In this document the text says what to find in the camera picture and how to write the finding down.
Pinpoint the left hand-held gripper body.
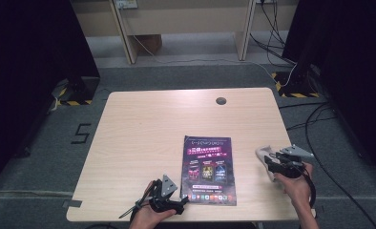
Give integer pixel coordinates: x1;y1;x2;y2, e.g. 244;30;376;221
149;174;185;215

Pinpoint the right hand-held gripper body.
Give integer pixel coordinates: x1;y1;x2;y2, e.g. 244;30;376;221
275;144;315;179

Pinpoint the white textured cloth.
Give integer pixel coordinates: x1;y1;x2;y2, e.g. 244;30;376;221
255;145;284;183

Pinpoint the glossy magazine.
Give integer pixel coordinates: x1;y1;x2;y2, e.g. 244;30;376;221
179;135;238;207

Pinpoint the person's right hand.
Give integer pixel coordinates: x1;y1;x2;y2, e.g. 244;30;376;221
273;161;314;210

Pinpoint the person's left hand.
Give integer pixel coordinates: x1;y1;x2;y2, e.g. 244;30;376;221
128;180;178;229

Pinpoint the stand base with hazard tape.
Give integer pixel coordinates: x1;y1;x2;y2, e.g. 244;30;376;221
270;71;321;99
51;75;101;107

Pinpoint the black curtain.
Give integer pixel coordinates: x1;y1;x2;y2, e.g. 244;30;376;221
0;0;100;194
282;0;376;184

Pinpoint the brown cardboard box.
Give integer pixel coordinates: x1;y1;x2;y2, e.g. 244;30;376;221
135;33;162;55

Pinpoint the beige desk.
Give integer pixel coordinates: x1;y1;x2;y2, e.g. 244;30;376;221
70;0;300;66

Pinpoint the white power socket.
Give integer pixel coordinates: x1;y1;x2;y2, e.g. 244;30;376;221
115;0;138;10

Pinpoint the left hand-held gripper cable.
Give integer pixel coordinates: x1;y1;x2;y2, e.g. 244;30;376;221
85;179;163;229

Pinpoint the hand-held gripper cable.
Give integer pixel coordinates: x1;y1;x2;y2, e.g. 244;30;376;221
85;179;163;229
299;165;318;209

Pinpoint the right hand-held gripper cable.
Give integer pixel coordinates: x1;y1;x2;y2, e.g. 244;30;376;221
299;165;318;209

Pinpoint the long black floor cable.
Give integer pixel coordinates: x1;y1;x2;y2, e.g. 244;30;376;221
304;101;376;229

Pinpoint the white cable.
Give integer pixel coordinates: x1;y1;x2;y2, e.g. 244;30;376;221
120;8;299;88

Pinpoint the black cable bundle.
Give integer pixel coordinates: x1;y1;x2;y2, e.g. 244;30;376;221
249;0;297;66

